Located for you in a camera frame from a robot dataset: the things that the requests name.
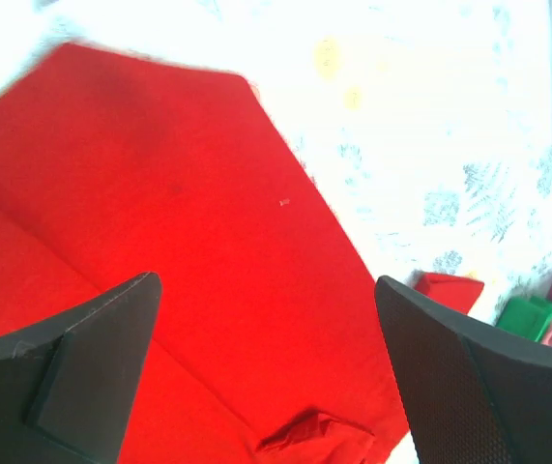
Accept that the green plastic tray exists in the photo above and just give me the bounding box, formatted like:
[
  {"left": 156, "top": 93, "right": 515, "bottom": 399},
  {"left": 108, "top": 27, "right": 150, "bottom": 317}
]
[{"left": 496, "top": 296, "right": 552, "bottom": 342}]

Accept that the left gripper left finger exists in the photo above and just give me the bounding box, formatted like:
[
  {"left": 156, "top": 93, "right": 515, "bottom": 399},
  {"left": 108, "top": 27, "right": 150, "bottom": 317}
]
[{"left": 0, "top": 273, "right": 162, "bottom": 463}]

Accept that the red t shirt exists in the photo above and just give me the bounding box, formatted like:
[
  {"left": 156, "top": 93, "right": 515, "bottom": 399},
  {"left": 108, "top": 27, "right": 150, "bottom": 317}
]
[{"left": 0, "top": 42, "right": 485, "bottom": 464}]

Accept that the floral table cloth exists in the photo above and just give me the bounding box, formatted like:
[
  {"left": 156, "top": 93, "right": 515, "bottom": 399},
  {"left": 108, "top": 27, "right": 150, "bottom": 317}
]
[{"left": 0, "top": 1, "right": 552, "bottom": 319}]

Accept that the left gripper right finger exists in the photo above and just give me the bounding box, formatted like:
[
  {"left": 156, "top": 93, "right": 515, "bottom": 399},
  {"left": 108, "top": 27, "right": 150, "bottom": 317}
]
[{"left": 375, "top": 275, "right": 552, "bottom": 464}]

